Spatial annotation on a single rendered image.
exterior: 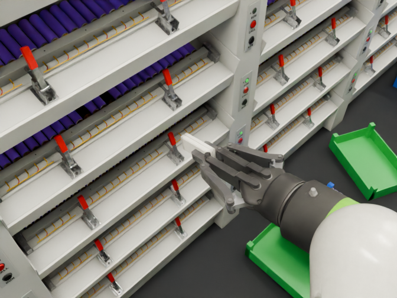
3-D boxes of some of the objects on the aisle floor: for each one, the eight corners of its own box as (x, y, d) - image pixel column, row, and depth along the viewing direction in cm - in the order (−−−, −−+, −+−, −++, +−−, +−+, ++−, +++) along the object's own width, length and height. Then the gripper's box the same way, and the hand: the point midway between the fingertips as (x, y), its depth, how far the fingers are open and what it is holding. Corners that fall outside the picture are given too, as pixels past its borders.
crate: (347, 274, 153) (353, 264, 146) (312, 314, 143) (318, 305, 137) (279, 220, 166) (282, 209, 160) (244, 254, 157) (246, 243, 151)
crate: (410, 187, 176) (418, 175, 170) (367, 201, 172) (373, 189, 165) (367, 134, 194) (373, 122, 188) (328, 146, 190) (332, 133, 183)
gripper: (268, 252, 61) (160, 177, 76) (323, 197, 67) (213, 137, 82) (266, 218, 56) (151, 144, 71) (325, 162, 62) (208, 104, 77)
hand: (198, 149), depth 74 cm, fingers closed
